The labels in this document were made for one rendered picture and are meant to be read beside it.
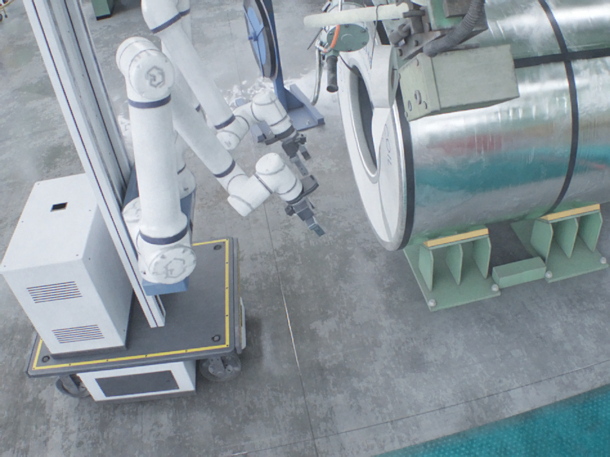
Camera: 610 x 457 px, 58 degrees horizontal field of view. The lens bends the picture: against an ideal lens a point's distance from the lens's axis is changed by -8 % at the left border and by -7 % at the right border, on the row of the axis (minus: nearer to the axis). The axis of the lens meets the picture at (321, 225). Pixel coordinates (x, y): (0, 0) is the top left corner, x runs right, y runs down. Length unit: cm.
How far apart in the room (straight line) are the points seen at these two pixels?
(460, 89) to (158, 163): 87
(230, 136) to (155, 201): 58
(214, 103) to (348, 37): 55
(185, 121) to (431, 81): 89
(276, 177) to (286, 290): 117
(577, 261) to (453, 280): 66
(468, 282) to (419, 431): 85
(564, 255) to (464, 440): 120
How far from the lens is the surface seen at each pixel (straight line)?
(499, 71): 123
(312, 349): 270
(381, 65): 144
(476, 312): 283
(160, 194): 172
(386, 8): 142
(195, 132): 185
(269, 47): 383
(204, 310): 252
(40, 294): 233
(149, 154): 165
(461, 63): 120
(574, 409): 259
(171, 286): 212
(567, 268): 310
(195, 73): 216
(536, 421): 252
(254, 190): 188
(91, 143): 198
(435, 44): 109
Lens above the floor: 213
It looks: 40 degrees down
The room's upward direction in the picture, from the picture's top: 7 degrees counter-clockwise
